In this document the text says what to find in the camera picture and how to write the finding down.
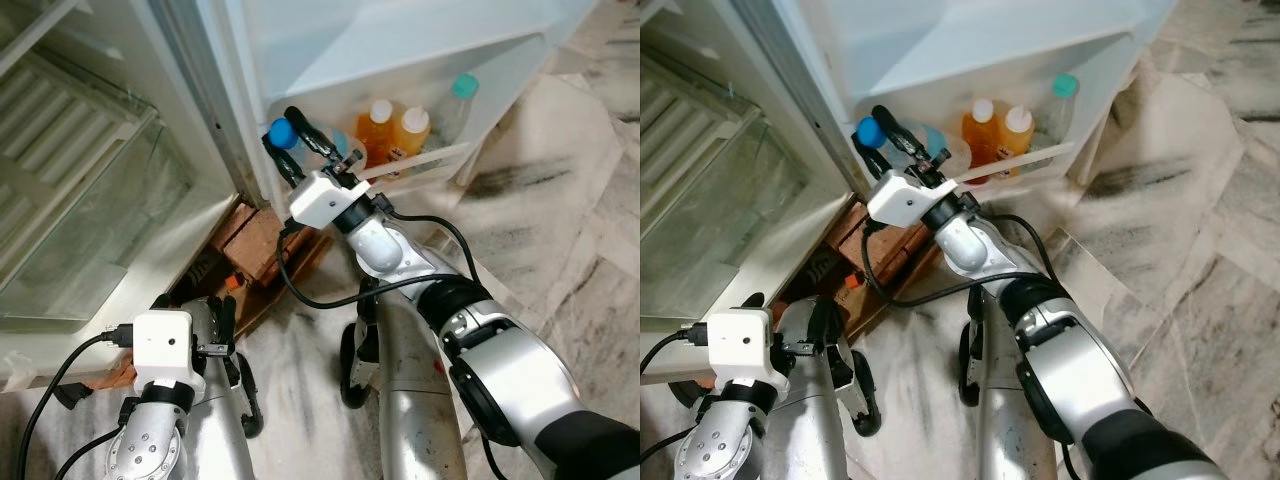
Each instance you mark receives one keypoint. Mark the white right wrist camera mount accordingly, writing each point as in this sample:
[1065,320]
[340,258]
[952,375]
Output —
[905,198]
[325,200]

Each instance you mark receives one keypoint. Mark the teal-capped clear bottle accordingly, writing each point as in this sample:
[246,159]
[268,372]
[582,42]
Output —
[1064,86]
[462,88]

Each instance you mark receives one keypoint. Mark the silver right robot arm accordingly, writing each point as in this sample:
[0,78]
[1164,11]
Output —
[1085,370]
[510,370]

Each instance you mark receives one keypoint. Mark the glass fridge shelf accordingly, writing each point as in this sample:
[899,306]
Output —
[90,220]
[710,220]

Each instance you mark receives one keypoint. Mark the silver left robot leg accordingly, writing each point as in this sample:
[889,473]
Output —
[215,430]
[815,420]

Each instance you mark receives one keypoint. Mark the silver right robot leg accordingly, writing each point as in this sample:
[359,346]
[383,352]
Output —
[1000,400]
[410,400]

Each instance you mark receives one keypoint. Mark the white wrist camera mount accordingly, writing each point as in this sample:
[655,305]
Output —
[905,198]
[325,200]
[740,345]
[168,345]

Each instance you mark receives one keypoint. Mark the orange juice bottle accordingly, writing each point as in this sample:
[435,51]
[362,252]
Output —
[376,135]
[980,135]
[1018,140]
[413,140]

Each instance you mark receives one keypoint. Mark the red clay brick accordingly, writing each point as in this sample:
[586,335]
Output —
[238,225]
[118,372]
[895,258]
[272,258]
[852,228]

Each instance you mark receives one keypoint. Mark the dark brown printed block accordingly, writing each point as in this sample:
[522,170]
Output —
[212,272]
[812,275]

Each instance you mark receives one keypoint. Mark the blue-capped clear water bottle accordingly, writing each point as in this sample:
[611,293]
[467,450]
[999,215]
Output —
[282,133]
[870,132]

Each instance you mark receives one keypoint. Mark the grey fridge body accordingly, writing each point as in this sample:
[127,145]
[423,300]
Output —
[815,225]
[195,225]

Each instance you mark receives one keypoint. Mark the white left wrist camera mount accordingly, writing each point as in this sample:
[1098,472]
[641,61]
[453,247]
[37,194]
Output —
[740,345]
[168,345]

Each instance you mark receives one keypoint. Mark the silver robot leg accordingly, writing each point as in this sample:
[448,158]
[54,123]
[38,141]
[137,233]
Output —
[1000,400]
[815,420]
[410,400]
[215,430]

